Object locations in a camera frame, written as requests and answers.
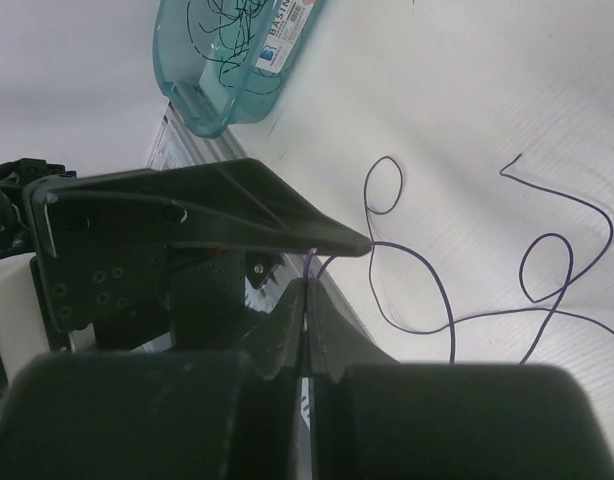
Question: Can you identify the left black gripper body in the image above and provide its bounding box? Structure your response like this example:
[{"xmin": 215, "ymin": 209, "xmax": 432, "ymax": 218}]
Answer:
[{"xmin": 0, "ymin": 157, "xmax": 278, "ymax": 351}]

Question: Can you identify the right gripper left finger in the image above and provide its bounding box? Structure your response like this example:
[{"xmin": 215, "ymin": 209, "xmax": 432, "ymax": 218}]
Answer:
[{"xmin": 0, "ymin": 280, "xmax": 305, "ymax": 479}]

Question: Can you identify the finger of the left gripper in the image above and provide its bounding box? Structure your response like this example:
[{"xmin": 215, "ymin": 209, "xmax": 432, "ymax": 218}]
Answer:
[{"xmin": 25, "ymin": 158, "xmax": 371, "ymax": 258}]

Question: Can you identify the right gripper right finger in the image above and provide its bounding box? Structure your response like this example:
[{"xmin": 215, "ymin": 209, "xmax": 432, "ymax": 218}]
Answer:
[{"xmin": 306, "ymin": 280, "xmax": 614, "ymax": 479}]

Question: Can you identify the separated thin black cable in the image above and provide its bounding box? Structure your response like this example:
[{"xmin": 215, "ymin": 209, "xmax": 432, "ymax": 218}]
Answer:
[{"xmin": 184, "ymin": 0, "xmax": 288, "ymax": 96}]

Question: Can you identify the teal transparent plastic bin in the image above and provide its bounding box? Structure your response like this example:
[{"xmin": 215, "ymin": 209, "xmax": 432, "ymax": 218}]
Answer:
[{"xmin": 152, "ymin": 0, "xmax": 325, "ymax": 138}]

